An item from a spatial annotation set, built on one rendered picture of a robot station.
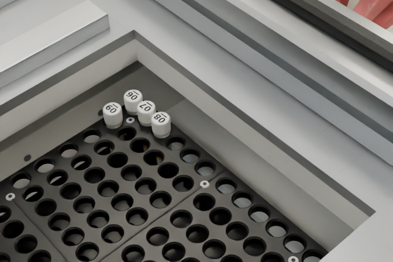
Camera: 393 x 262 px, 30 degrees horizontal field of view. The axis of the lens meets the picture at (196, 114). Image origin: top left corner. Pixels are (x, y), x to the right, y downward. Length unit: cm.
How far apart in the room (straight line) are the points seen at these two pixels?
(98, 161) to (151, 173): 4
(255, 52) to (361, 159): 9
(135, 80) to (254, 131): 14
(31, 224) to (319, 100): 18
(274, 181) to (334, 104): 14
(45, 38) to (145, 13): 7
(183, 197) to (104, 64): 11
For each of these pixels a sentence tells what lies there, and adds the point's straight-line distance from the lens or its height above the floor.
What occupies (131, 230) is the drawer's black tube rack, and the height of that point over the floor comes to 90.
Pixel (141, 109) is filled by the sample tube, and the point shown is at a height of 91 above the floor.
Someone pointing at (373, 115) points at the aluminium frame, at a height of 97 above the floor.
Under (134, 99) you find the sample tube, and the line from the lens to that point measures 48.
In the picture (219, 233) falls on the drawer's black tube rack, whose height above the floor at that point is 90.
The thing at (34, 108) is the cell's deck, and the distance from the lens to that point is 47.
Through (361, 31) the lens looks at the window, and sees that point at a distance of 40.
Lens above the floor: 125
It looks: 46 degrees down
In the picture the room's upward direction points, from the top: 3 degrees counter-clockwise
